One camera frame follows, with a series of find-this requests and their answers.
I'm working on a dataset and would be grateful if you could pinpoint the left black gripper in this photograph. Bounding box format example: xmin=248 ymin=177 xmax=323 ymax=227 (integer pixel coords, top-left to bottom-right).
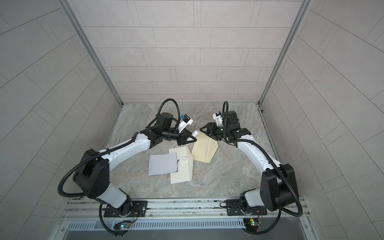
xmin=161 ymin=129 xmax=197 ymax=147

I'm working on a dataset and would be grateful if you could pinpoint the yellow manila envelope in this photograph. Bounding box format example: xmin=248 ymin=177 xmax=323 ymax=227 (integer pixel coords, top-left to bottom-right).
xmin=192 ymin=131 xmax=218 ymax=163

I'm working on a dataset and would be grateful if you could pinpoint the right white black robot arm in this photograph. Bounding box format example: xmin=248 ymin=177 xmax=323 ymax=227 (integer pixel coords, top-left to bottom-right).
xmin=200 ymin=111 xmax=303 ymax=217

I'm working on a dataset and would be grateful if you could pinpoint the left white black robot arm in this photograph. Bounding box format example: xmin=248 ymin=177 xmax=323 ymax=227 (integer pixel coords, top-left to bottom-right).
xmin=73 ymin=113 xmax=197 ymax=217

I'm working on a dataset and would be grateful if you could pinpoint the cream white envelope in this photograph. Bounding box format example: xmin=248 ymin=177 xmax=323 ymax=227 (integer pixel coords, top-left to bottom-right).
xmin=169 ymin=146 xmax=194 ymax=184

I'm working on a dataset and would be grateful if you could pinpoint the white paper sheet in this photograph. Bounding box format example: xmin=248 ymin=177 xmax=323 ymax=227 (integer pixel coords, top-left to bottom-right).
xmin=148 ymin=153 xmax=178 ymax=176

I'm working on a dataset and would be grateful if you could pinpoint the white ventilation grille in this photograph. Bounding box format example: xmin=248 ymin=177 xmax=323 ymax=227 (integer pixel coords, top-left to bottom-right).
xmin=66 ymin=218 xmax=245 ymax=231

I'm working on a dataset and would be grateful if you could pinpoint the right circuit board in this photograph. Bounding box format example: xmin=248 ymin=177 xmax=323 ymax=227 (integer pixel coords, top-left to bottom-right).
xmin=243 ymin=219 xmax=263 ymax=232

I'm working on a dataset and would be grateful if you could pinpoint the circuit board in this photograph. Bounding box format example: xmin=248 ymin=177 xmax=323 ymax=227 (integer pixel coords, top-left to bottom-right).
xmin=114 ymin=221 xmax=132 ymax=231
xmin=243 ymin=219 xmax=263 ymax=232

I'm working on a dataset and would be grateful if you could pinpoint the left circuit board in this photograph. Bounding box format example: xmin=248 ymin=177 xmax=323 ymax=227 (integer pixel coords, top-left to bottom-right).
xmin=114 ymin=221 xmax=132 ymax=231

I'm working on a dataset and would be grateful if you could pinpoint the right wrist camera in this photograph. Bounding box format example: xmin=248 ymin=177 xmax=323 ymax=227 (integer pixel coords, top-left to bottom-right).
xmin=213 ymin=112 xmax=224 ymax=127

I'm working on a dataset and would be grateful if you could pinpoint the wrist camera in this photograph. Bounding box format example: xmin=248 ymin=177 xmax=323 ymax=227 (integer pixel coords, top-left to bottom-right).
xmin=213 ymin=112 xmax=224 ymax=127
xmin=178 ymin=114 xmax=193 ymax=133

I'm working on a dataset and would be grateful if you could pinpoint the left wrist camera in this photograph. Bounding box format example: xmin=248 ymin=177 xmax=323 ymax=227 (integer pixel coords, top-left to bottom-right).
xmin=178 ymin=114 xmax=193 ymax=133

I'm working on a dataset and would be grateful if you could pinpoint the right black cable conduit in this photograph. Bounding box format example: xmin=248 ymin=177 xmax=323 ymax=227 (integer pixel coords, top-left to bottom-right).
xmin=221 ymin=100 xmax=304 ymax=218

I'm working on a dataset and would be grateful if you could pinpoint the black cable conduit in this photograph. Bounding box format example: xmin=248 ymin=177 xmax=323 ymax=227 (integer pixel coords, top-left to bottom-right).
xmin=57 ymin=98 xmax=182 ymax=198
xmin=221 ymin=100 xmax=304 ymax=218

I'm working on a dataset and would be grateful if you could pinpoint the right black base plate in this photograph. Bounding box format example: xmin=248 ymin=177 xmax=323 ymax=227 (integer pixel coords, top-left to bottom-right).
xmin=220 ymin=200 xmax=268 ymax=216

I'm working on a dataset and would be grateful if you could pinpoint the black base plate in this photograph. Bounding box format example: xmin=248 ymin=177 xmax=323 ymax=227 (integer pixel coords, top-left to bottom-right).
xmin=220 ymin=200 xmax=268 ymax=216
xmin=102 ymin=201 xmax=148 ymax=218

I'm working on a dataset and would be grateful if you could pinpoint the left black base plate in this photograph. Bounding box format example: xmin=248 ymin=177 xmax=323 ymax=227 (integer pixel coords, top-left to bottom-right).
xmin=102 ymin=201 xmax=148 ymax=218

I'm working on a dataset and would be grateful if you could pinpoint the aluminium mounting rail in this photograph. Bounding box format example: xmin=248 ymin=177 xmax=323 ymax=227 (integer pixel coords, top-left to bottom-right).
xmin=61 ymin=196 xmax=310 ymax=221

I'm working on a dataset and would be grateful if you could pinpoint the left black cable conduit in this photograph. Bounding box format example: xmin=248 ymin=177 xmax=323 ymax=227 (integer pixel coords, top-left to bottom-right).
xmin=57 ymin=98 xmax=182 ymax=198

